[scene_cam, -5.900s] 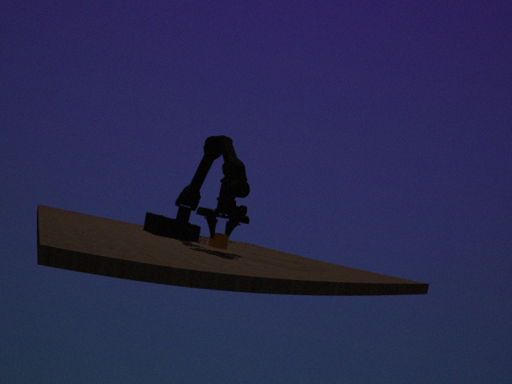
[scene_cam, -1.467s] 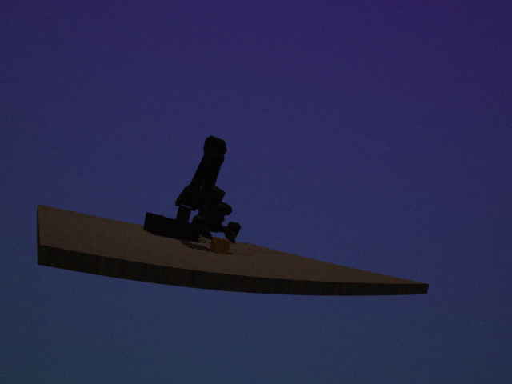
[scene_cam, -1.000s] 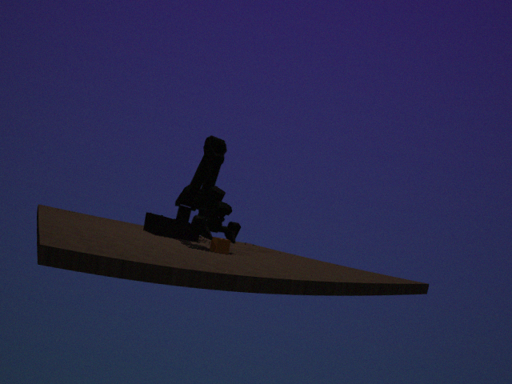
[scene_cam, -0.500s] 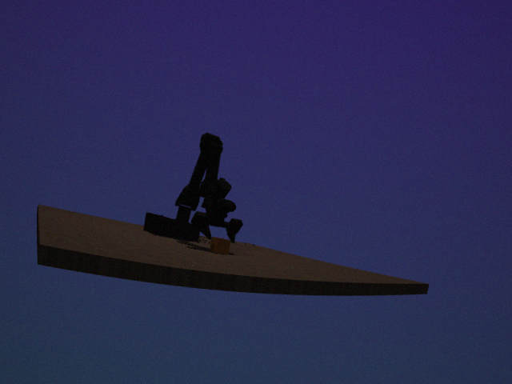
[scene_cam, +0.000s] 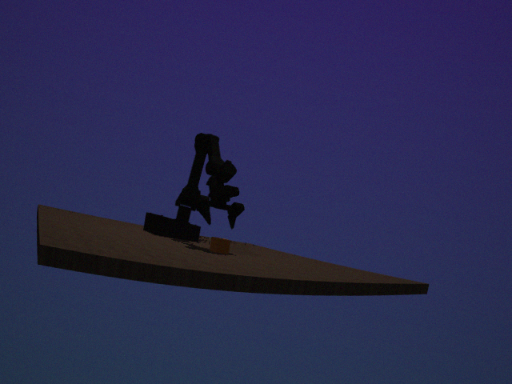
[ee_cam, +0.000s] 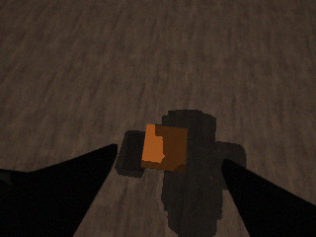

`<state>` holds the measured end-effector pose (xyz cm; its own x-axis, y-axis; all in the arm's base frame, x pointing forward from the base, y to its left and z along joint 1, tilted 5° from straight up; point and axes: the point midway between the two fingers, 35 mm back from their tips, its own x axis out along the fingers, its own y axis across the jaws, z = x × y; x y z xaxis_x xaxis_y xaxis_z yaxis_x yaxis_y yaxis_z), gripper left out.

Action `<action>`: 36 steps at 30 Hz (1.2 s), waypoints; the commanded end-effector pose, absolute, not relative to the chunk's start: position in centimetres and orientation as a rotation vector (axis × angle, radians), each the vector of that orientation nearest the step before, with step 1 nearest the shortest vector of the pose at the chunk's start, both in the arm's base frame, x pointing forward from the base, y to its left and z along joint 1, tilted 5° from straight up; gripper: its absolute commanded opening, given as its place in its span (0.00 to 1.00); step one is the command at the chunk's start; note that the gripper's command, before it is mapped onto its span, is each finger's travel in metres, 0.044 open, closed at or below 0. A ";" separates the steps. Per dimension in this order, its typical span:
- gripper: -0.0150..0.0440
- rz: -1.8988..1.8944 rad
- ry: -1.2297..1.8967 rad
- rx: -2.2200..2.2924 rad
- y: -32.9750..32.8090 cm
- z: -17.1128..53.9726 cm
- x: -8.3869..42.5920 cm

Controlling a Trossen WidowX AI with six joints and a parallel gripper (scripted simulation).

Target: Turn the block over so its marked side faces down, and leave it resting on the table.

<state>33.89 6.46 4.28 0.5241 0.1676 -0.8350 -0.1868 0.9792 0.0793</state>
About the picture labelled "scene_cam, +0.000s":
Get orange-brown cube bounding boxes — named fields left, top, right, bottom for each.
left=210, top=237, right=230, bottom=254

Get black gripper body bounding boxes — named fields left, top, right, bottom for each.
left=193, top=186, right=245, bottom=214

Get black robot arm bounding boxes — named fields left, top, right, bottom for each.
left=174, top=133, right=239, bottom=223

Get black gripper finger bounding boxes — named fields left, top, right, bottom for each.
left=197, top=202, right=211, bottom=225
left=227, top=208, right=242, bottom=229

